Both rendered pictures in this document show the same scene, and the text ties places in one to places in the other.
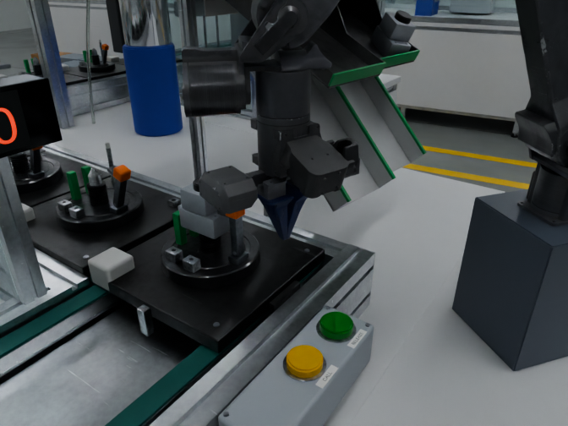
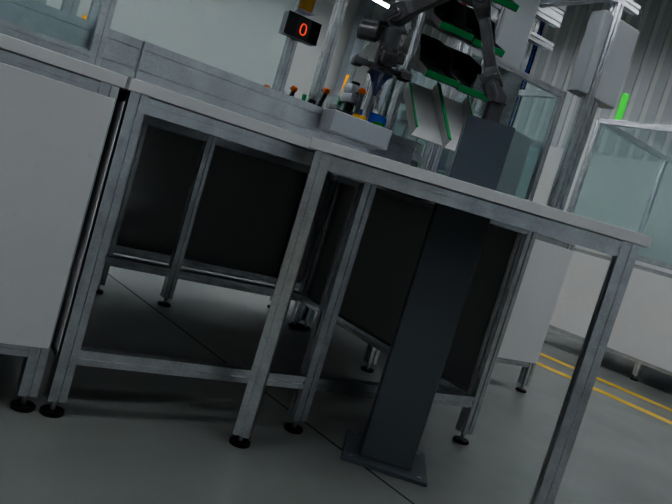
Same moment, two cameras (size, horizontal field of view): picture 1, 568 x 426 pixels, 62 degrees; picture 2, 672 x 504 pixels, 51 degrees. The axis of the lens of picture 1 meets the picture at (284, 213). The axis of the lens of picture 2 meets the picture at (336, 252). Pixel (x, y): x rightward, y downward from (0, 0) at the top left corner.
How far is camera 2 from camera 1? 1.84 m
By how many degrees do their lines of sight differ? 31
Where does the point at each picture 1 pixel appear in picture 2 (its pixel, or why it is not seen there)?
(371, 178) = (440, 140)
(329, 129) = (428, 114)
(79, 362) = not seen: hidden behind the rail
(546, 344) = (466, 173)
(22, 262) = (280, 84)
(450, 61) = not seen: outside the picture
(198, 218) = (347, 94)
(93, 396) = not seen: hidden behind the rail
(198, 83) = (364, 24)
